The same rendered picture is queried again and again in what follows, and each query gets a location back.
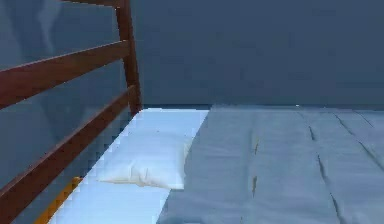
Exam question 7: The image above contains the white pillow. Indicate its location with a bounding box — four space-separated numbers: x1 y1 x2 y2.
97 131 195 191

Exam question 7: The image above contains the wooden bed with blue blanket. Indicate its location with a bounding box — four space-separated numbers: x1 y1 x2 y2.
0 0 384 224

